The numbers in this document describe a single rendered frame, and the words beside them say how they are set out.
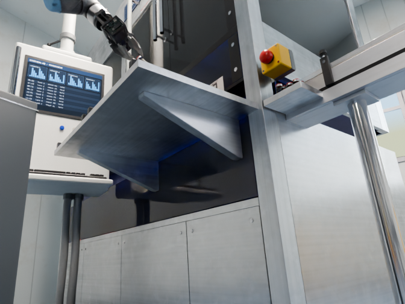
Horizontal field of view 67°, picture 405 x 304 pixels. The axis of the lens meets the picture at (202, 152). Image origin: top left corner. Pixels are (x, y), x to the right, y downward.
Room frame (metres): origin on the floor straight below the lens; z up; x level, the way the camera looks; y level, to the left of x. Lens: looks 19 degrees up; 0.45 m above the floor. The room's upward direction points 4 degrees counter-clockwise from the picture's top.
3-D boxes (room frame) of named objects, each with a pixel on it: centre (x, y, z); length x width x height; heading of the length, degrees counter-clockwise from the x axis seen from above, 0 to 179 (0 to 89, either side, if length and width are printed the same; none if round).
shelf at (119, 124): (1.00, 0.17, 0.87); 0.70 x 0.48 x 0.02; 40
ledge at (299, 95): (0.81, -0.29, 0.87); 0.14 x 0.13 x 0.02; 130
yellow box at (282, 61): (0.80, -0.24, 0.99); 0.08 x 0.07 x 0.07; 130
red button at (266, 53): (0.77, -0.21, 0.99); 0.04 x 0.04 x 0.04; 40
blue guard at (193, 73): (1.62, 0.47, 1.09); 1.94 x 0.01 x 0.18; 40
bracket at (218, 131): (0.80, 0.02, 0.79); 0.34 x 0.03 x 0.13; 130
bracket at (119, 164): (1.18, 0.34, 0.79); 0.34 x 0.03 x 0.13; 130
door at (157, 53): (1.39, 0.27, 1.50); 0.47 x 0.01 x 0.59; 40
